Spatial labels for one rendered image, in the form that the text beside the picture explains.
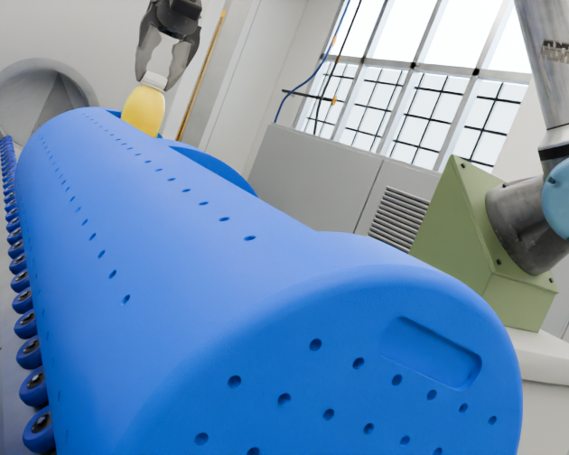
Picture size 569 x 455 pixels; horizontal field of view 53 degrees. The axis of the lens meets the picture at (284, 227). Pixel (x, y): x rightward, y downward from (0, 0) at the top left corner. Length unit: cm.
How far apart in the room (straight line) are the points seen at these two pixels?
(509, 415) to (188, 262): 23
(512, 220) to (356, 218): 187
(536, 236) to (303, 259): 63
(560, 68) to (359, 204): 205
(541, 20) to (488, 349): 47
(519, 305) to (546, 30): 40
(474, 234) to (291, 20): 547
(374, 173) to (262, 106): 352
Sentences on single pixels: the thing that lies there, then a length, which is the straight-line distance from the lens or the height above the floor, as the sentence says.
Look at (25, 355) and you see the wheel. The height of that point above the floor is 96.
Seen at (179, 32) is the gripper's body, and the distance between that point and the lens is 102.
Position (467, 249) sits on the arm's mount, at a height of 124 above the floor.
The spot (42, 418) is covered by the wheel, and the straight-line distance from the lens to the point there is 57.
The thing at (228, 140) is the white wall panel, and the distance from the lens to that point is 598.
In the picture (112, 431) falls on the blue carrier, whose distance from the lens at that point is 29.
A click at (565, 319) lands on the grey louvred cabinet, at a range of 206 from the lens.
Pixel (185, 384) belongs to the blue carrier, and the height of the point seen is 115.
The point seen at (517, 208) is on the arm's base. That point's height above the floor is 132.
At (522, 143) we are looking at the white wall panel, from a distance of 350.
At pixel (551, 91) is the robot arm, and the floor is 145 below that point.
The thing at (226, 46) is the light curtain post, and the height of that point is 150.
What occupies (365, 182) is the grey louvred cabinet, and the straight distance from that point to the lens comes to 274.
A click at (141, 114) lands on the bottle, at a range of 98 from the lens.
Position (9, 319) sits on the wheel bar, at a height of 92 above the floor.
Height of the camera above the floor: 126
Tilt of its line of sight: 6 degrees down
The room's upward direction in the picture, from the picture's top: 21 degrees clockwise
